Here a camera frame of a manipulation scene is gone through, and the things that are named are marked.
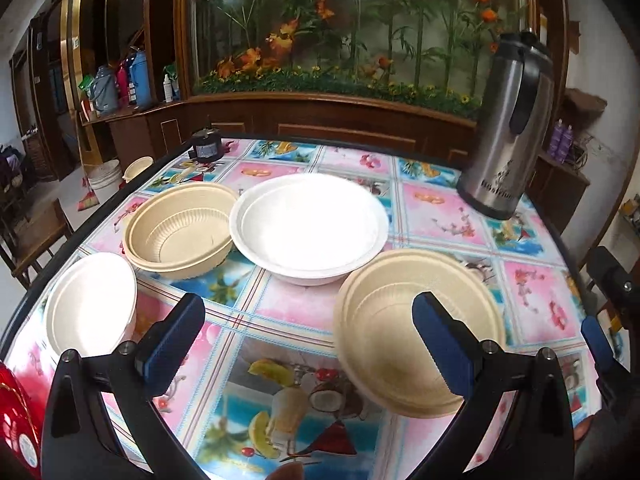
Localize cream bowls on stool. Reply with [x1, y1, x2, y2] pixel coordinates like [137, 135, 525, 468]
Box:
[122, 156, 154, 183]

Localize stainless steel thermos jug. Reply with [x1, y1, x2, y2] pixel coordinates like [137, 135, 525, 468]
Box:
[457, 30, 554, 220]

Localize red thermos flask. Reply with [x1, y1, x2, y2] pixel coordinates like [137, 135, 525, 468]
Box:
[116, 62, 129, 108]

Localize blue thermos flask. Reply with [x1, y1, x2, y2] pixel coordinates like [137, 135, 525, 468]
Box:
[130, 50, 152, 108]

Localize colourful patterned tablecloth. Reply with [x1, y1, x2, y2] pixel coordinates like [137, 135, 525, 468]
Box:
[4, 138, 604, 480]

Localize white spray bottle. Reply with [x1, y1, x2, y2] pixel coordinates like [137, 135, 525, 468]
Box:
[163, 74, 174, 103]

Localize white bowl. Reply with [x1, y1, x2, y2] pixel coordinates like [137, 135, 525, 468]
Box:
[229, 174, 390, 286]
[43, 252, 138, 358]

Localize purple bottles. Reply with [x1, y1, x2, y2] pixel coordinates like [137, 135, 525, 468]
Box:
[547, 119, 574, 164]

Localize wooden chair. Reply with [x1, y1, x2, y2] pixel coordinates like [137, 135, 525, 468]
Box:
[1, 200, 74, 290]

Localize beige bowl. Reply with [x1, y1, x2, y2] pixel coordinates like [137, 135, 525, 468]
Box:
[122, 182, 239, 281]
[333, 249, 506, 418]

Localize person's right hand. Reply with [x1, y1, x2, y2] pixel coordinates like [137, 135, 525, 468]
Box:
[574, 415, 593, 443]

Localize white plastic bucket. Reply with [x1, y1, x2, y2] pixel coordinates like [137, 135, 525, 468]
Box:
[87, 159, 122, 205]

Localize red plate with sticker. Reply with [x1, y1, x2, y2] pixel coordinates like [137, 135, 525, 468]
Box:
[1, 363, 42, 479]

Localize small black device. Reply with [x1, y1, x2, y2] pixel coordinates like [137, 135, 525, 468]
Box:
[191, 126, 224, 164]

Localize grey kettle jug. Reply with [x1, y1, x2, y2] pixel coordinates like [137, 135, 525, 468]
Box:
[90, 65, 118, 116]

